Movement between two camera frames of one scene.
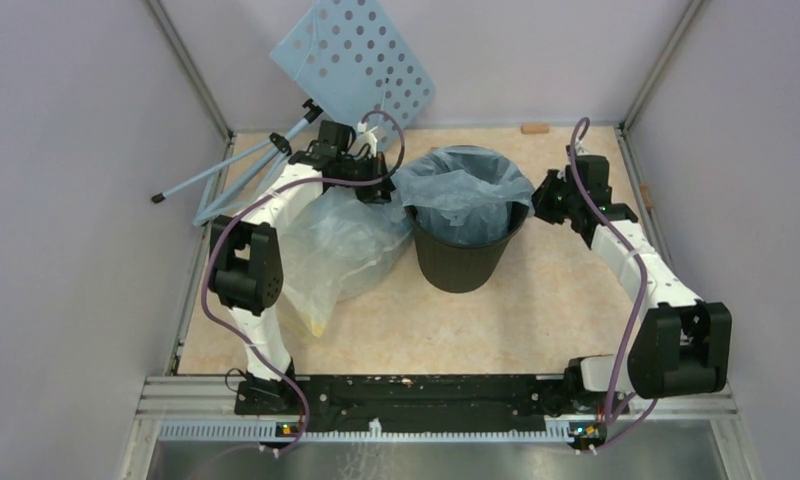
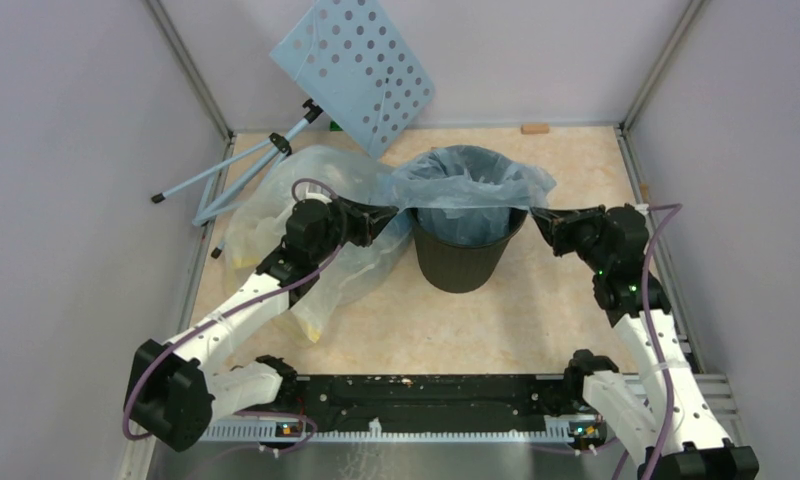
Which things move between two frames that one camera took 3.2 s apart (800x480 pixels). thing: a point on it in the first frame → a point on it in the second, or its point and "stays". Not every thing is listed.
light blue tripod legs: (278, 142) stays
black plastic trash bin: (463, 267) stays
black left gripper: (379, 193) → (368, 219)
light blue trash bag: (464, 195) stays
